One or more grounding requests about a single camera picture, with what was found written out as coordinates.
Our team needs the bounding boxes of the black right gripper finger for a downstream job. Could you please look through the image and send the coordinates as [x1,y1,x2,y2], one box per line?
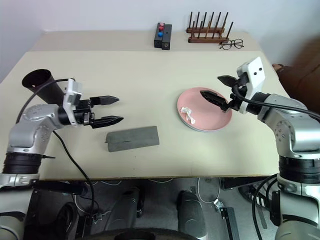
[199,90,229,111]
[217,74,237,89]

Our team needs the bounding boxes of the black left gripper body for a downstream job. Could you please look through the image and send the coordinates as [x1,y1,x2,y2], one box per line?
[74,98,97,126]

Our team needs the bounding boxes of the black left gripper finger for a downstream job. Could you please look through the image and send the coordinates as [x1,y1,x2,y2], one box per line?
[91,115,125,130]
[90,95,120,106]

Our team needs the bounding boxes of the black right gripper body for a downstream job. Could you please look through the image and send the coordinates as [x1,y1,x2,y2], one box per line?
[221,75,247,112]

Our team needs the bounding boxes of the pink plate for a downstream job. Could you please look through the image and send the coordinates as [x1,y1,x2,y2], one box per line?
[176,86,233,131]

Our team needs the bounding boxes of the white paper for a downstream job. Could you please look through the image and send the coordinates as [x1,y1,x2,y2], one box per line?
[180,106,197,125]

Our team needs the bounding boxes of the dark brown cup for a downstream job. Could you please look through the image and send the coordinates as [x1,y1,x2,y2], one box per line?
[21,69,68,105]

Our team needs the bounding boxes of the black framed clear eyeglasses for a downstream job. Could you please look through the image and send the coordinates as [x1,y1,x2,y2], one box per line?
[219,38,245,51]

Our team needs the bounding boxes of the brown wooden peg rack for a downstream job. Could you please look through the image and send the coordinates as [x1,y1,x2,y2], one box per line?
[185,11,235,44]

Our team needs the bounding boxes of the person's brown sleeved arm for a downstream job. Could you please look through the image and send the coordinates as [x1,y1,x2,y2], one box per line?
[271,63,320,112]

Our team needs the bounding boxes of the black box with round socket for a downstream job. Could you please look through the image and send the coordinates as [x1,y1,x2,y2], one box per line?
[161,24,173,52]

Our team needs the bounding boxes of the black box with coloured buttons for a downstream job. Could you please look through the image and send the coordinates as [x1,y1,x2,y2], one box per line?
[153,22,166,49]

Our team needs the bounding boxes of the black white striped sneaker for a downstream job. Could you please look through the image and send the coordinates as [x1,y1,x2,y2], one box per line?
[238,186,272,208]

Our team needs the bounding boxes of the dark grey rounded shell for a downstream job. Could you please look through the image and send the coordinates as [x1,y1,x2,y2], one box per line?
[104,189,145,232]

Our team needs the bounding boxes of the black floor bar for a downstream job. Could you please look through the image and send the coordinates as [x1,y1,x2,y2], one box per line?
[221,207,242,240]

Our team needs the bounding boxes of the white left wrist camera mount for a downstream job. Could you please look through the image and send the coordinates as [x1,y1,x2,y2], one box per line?
[62,78,84,126]

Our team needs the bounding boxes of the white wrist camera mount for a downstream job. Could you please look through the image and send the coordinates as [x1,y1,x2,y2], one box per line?
[62,78,84,126]
[236,56,266,115]

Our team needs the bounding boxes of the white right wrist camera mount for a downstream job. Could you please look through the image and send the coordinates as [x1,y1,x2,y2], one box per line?
[236,56,266,115]

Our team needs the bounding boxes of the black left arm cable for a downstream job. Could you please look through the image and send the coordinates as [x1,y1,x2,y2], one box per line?
[17,78,96,226]

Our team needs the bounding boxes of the black table frame beam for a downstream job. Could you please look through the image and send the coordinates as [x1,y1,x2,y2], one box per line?
[32,181,87,196]

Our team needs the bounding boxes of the thin white floor cable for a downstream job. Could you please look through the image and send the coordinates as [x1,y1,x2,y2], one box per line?
[197,177,222,204]

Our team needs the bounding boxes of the silver caster bracket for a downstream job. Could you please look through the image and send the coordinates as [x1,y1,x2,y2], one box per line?
[213,199,226,212]

